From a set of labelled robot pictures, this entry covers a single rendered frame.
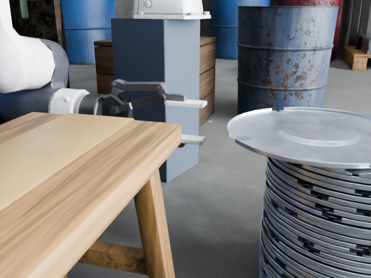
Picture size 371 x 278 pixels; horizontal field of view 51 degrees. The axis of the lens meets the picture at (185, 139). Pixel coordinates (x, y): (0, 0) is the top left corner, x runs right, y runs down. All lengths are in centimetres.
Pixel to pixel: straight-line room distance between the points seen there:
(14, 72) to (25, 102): 10
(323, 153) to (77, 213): 37
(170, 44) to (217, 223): 47
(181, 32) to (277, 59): 63
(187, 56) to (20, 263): 91
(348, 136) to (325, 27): 108
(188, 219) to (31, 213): 65
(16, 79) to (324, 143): 51
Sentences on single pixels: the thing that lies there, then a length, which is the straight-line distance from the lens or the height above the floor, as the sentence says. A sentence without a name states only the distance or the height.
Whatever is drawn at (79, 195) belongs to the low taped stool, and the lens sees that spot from 34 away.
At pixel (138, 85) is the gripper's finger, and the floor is 35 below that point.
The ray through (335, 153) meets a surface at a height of 29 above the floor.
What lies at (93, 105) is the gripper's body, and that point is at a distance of 73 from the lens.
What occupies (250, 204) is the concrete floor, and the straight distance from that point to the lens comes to 102.
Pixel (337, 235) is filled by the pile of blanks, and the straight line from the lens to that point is 58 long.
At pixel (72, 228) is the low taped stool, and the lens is 30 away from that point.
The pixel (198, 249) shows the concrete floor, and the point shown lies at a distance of 84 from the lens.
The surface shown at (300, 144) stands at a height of 29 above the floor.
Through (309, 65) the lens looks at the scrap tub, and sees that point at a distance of 166.
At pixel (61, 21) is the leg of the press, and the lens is 158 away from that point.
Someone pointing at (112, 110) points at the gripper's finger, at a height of 30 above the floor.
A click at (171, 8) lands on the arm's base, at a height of 48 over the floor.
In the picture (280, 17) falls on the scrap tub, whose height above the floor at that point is 44.
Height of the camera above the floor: 48
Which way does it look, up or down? 19 degrees down
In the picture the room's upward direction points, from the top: straight up
